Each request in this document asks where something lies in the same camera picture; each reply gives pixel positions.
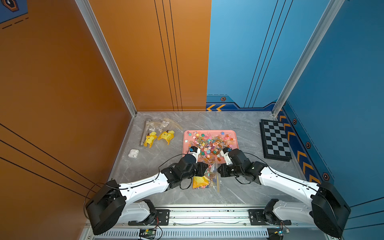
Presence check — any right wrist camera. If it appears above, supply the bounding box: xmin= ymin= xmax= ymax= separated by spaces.
xmin=220 ymin=147 xmax=232 ymax=165

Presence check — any black white chessboard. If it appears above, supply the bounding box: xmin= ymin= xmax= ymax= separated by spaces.
xmin=260 ymin=120 xmax=292 ymax=162

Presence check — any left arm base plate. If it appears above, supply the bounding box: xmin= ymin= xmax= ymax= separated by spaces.
xmin=128 ymin=209 xmax=170 ymax=227

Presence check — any pink plastic tray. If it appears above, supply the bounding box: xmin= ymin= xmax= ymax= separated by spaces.
xmin=183 ymin=130 xmax=239 ymax=164

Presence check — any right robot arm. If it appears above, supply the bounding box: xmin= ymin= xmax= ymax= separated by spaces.
xmin=218 ymin=148 xmax=351 ymax=239

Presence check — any left aluminium corner post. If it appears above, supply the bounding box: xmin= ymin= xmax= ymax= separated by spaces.
xmin=75 ymin=0 xmax=137 ymax=117

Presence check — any left green circuit board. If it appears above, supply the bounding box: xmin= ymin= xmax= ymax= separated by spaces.
xmin=139 ymin=229 xmax=157 ymax=240

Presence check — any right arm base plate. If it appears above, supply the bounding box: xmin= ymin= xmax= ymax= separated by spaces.
xmin=248 ymin=209 xmax=292 ymax=226

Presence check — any white earbuds case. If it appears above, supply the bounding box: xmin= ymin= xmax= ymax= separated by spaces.
xmin=128 ymin=149 xmax=140 ymax=159

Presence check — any right green circuit board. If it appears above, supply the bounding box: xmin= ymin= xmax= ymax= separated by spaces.
xmin=268 ymin=229 xmax=290 ymax=240

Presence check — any right aluminium corner post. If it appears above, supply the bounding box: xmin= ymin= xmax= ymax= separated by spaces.
xmin=272 ymin=0 xmax=345 ymax=117

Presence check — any silver microphone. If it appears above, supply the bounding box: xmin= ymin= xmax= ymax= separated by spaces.
xmin=140 ymin=119 xmax=152 ymax=147

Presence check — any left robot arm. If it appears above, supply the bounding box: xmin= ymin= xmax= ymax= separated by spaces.
xmin=84 ymin=154 xmax=208 ymax=235

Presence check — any yellow duck ziploc bag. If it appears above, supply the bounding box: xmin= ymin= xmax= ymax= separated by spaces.
xmin=192 ymin=161 xmax=220 ymax=193
xmin=143 ymin=120 xmax=162 ymax=148
xmin=157 ymin=118 xmax=182 ymax=146

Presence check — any green circuit board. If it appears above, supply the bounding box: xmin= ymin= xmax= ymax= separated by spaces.
xmin=139 ymin=229 xmax=157 ymax=240
xmin=268 ymin=229 xmax=290 ymax=240

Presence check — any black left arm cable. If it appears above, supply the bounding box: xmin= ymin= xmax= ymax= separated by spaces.
xmin=83 ymin=153 xmax=193 ymax=220

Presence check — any aluminium front rail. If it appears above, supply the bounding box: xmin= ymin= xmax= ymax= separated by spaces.
xmin=85 ymin=206 xmax=336 ymax=229

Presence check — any aluminium corner post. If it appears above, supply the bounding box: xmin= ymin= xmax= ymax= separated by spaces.
xmin=272 ymin=0 xmax=345 ymax=117
xmin=75 ymin=0 xmax=137 ymax=117

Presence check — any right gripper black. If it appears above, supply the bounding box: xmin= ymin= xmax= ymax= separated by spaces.
xmin=214 ymin=163 xmax=244 ymax=178

